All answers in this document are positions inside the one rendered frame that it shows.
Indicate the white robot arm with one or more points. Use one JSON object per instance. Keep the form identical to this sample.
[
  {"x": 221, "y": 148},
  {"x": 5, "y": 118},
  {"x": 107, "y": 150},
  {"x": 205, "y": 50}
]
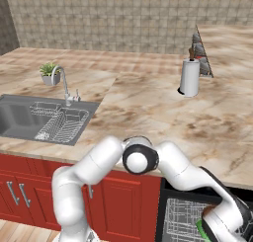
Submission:
[{"x": 99, "y": 160}]

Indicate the red cupboard door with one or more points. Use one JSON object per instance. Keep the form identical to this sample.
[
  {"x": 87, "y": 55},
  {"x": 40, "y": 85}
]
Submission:
[
  {"x": 41, "y": 203},
  {"x": 128, "y": 209},
  {"x": 4, "y": 200}
]

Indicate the black dishwasher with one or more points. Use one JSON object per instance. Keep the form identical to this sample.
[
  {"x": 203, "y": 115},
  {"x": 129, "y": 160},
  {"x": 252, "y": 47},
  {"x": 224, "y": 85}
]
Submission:
[{"x": 161, "y": 216}]

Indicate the silver tap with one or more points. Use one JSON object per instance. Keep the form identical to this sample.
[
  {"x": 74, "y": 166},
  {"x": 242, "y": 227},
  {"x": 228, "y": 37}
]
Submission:
[{"x": 65, "y": 84}]

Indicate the white paper towel roll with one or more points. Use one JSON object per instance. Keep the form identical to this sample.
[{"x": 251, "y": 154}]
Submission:
[{"x": 190, "y": 78}]

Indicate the green plant in white pot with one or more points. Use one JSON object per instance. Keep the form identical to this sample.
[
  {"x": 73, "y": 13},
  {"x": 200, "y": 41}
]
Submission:
[{"x": 49, "y": 75}]

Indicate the grey steel sink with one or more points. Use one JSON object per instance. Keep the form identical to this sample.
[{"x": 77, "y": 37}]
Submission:
[{"x": 16, "y": 119}]

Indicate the red drawer front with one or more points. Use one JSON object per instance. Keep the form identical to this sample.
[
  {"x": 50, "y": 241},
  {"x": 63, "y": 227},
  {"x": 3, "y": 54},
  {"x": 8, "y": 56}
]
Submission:
[{"x": 19, "y": 163}]

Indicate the green curved object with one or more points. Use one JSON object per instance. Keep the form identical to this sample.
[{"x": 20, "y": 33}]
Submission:
[{"x": 200, "y": 228}]

